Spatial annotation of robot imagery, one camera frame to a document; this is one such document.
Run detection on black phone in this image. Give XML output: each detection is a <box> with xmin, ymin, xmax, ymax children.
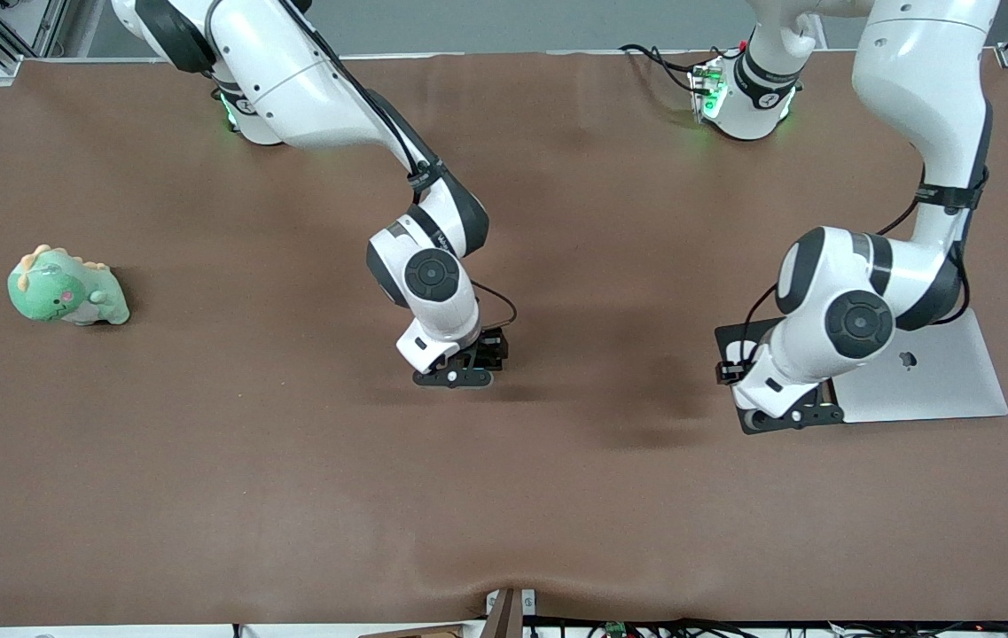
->
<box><xmin>473</xmin><ymin>328</ymin><xmax>510</xmax><ymax>372</ymax></box>

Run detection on black mouse pad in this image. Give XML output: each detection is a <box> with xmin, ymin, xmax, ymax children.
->
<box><xmin>714</xmin><ymin>316</ymin><xmax>831</xmax><ymax>436</ymax></box>

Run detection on brown table cover mat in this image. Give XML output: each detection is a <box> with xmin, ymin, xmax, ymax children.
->
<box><xmin>0</xmin><ymin>46</ymin><xmax>1008</xmax><ymax>628</ymax></box>

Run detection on silver laptop with apple logo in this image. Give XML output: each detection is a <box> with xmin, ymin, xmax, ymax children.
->
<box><xmin>827</xmin><ymin>307</ymin><xmax>1008</xmax><ymax>424</ymax></box>

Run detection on green dinosaur plush toy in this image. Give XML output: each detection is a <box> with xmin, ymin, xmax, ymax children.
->
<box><xmin>7</xmin><ymin>245</ymin><xmax>131</xmax><ymax>327</ymax></box>

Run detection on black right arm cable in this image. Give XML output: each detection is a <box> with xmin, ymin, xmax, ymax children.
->
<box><xmin>286</xmin><ymin>0</ymin><xmax>520</xmax><ymax>331</ymax></box>

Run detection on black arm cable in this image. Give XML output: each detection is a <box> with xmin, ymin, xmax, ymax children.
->
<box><xmin>286</xmin><ymin>0</ymin><xmax>520</xmax><ymax>331</ymax></box>
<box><xmin>737</xmin><ymin>164</ymin><xmax>976</xmax><ymax>357</ymax></box>

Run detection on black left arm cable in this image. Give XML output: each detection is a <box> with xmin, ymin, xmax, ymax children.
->
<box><xmin>737</xmin><ymin>164</ymin><xmax>976</xmax><ymax>357</ymax></box>

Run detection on metal bracket with brown post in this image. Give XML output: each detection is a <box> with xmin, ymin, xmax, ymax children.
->
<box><xmin>484</xmin><ymin>587</ymin><xmax>537</xmax><ymax>638</ymax></box>

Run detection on black left base cables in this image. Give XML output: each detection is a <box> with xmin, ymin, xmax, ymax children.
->
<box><xmin>619</xmin><ymin>43</ymin><xmax>701</xmax><ymax>94</ymax></box>

